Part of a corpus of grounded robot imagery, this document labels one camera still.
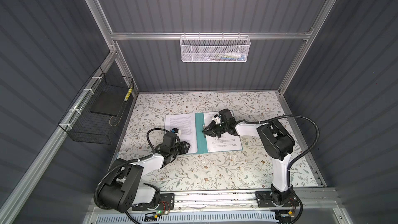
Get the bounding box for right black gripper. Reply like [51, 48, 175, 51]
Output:
[202, 121, 228, 139]

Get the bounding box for teal green file folder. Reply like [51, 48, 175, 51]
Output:
[166, 111, 244, 155]

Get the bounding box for white paper stack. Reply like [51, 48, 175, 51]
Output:
[203, 111, 243, 153]

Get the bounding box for white printed paper sheet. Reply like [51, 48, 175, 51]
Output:
[165, 113, 198, 154]

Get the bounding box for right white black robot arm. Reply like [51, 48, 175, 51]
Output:
[202, 109, 295, 206]

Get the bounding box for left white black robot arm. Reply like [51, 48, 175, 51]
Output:
[93, 128, 190, 213]

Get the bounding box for yellow marker pen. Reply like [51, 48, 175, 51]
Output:
[124, 87, 133, 102]

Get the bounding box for pens in white basket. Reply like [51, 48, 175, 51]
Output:
[202, 52, 247, 62]

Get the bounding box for black flat pad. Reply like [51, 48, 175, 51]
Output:
[90, 92, 127, 117]

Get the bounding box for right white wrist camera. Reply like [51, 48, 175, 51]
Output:
[212, 114, 221, 124]

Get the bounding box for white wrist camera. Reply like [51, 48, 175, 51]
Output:
[171, 128, 182, 136]
[212, 114, 221, 124]

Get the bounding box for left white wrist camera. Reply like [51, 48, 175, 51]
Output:
[171, 128, 182, 136]

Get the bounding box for white wire mesh basket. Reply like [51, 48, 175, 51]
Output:
[179, 35, 251, 63]

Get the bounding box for black wire mesh basket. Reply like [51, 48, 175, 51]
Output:
[59, 68, 134, 145]

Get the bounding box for white slotted cable duct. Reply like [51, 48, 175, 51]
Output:
[94, 211, 277, 224]

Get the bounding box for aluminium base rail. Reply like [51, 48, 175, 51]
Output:
[90, 188, 343, 215]

